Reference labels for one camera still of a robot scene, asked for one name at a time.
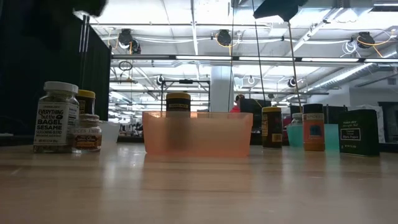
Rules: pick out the yellow lid dark spice jar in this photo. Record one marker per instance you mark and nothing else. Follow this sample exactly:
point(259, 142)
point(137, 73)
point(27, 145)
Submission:
point(87, 102)
point(272, 124)
point(178, 104)

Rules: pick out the white lid sesame seasoning jar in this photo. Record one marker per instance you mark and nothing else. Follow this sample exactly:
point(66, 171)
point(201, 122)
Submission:
point(56, 124)
point(298, 116)

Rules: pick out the small glass saffron jar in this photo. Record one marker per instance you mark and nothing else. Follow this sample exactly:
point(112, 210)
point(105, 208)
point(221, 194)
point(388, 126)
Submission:
point(88, 137)

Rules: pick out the orange spice bottle black lid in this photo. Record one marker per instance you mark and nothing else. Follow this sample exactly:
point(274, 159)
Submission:
point(314, 130)

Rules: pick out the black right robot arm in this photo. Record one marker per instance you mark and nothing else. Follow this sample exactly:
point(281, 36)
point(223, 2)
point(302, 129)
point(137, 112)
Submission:
point(280, 7)

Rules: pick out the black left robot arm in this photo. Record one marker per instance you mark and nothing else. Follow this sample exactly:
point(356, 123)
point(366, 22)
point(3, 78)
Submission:
point(93, 6)

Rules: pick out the orange translucent plastic bin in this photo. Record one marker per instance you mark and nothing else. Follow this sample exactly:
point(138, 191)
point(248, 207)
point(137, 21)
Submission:
point(217, 137)

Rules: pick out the white building pillar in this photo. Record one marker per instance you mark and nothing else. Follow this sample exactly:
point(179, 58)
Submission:
point(221, 90)

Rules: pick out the person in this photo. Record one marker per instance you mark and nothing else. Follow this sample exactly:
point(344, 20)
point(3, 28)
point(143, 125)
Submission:
point(236, 109)

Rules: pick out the small black ceiling reel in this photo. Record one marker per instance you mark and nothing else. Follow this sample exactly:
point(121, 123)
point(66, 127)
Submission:
point(291, 82)
point(160, 80)

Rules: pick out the long ceiling light bar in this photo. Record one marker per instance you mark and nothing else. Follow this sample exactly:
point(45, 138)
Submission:
point(199, 58)

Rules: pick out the clear plastic bin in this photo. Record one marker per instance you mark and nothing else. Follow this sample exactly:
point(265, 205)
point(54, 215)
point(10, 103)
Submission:
point(110, 132)

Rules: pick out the teal plastic bin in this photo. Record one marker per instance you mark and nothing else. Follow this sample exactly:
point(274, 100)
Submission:
point(293, 137)

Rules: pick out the black curtain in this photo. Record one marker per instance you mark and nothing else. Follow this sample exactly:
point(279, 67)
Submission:
point(31, 62)

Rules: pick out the dark cabinet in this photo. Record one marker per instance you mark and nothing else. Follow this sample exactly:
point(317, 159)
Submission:
point(391, 121)

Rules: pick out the silver ventilation duct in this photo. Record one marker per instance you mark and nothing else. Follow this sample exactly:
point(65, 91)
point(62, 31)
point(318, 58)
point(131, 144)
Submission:
point(348, 73)

